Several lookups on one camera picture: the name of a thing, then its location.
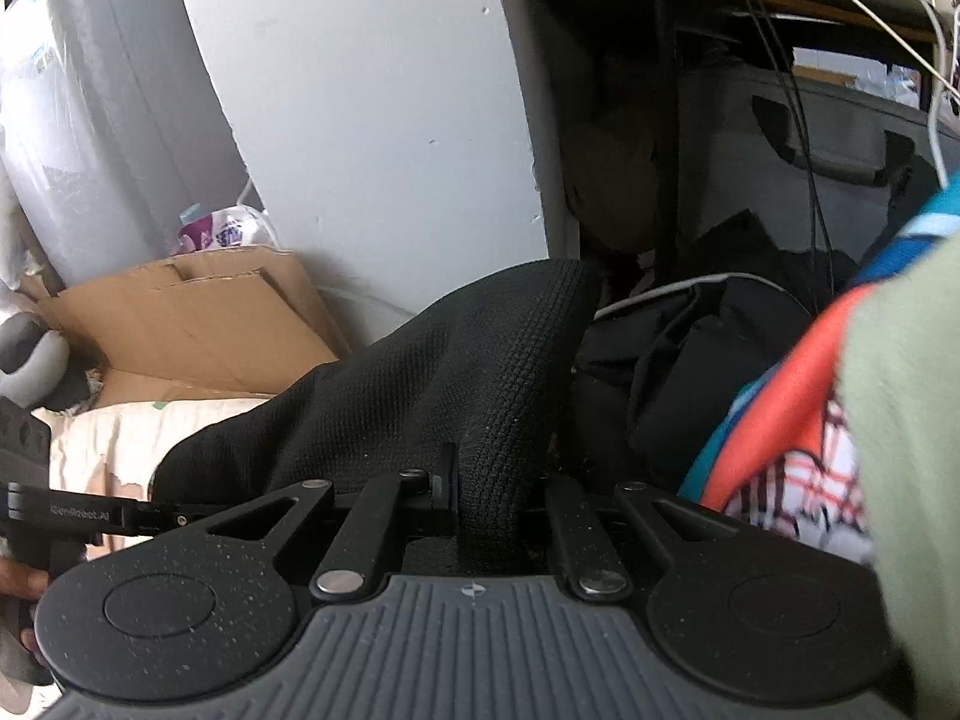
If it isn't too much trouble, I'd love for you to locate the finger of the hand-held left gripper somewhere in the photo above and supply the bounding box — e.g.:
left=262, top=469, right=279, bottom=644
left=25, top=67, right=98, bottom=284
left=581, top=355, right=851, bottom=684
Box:
left=7, top=486, right=226, bottom=541

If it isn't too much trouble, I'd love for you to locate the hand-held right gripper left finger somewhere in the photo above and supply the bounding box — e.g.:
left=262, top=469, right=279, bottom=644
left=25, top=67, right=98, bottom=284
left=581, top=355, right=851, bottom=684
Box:
left=212, top=442, right=460, bottom=602

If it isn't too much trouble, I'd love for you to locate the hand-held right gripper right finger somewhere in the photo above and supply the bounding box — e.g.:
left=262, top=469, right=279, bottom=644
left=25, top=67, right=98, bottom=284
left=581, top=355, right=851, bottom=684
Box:
left=541, top=480, right=743, bottom=602

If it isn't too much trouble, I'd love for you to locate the black garment with patterned panels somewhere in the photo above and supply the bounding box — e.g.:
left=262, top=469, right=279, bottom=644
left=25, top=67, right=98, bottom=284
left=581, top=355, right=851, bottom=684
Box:
left=150, top=259, right=605, bottom=578

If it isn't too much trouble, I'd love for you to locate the person's left hand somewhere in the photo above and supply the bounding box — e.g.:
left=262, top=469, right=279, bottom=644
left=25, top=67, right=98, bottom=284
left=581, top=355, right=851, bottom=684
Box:
left=0, top=556, right=52, bottom=602

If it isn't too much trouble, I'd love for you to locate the cream bear print bedsheet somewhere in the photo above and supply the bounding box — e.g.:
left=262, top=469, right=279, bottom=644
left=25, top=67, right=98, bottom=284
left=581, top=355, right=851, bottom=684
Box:
left=30, top=394, right=275, bottom=522

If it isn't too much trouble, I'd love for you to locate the grey neck pillow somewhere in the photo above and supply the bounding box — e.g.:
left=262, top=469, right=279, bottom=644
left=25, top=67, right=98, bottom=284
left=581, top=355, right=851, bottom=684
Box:
left=0, top=313, right=68, bottom=410

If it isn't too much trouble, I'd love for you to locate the black bag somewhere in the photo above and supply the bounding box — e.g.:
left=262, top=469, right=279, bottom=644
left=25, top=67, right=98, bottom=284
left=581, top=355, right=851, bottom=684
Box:
left=574, top=210, right=860, bottom=492

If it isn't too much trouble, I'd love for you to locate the brown cardboard sheet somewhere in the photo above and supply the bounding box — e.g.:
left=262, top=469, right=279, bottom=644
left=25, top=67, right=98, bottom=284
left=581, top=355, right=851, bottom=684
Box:
left=19, top=246, right=353, bottom=413

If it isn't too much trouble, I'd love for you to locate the colourful printed cloth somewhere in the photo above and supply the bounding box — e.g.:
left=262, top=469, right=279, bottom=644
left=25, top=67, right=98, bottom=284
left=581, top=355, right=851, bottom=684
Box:
left=679, top=172, right=960, bottom=563

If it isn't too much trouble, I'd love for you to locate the purple detergent pouch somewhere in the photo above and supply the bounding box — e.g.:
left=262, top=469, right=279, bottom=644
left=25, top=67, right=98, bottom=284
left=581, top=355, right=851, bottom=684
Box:
left=178, top=206, right=263, bottom=254

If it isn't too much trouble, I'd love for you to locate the brown bag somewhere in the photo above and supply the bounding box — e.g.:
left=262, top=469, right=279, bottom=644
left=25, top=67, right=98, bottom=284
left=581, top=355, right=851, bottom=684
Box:
left=562, top=109, right=665, bottom=248

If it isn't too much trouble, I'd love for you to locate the pale green cloth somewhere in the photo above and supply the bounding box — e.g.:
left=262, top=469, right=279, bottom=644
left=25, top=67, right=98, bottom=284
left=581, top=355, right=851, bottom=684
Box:
left=836, top=247, right=960, bottom=720

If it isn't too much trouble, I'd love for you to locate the grey suitcase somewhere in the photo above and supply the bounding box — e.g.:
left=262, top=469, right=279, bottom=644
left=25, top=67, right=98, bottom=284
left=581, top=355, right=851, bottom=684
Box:
left=675, top=60, right=960, bottom=263

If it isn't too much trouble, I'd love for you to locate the black desk leg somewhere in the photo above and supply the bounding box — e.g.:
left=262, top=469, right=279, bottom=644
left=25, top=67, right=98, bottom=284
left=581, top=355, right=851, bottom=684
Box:
left=652, top=0, right=680, bottom=263

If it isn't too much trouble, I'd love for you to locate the black cable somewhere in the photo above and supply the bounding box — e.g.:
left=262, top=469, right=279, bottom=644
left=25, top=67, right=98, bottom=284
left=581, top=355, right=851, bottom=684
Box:
left=739, top=0, right=833, bottom=293

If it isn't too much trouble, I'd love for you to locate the white cable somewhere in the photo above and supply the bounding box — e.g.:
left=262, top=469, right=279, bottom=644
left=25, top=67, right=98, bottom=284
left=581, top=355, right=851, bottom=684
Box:
left=780, top=0, right=960, bottom=188

